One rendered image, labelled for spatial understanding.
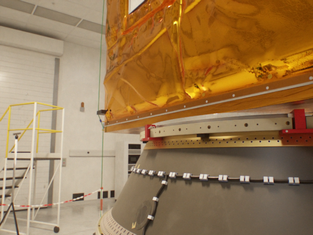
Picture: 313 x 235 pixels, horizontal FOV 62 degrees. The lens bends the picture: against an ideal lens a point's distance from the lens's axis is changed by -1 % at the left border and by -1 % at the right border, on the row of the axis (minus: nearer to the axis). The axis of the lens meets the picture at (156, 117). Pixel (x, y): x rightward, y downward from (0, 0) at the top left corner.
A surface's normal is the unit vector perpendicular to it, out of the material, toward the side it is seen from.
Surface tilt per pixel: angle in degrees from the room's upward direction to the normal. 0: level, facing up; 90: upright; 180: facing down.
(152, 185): 62
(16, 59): 90
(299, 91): 90
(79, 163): 90
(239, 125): 90
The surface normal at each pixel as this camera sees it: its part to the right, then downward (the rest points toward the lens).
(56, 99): 0.58, -0.11
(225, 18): -0.88, 0.08
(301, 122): -0.28, -0.13
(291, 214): -0.30, -0.58
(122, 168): -0.81, -0.08
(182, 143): -0.67, -0.55
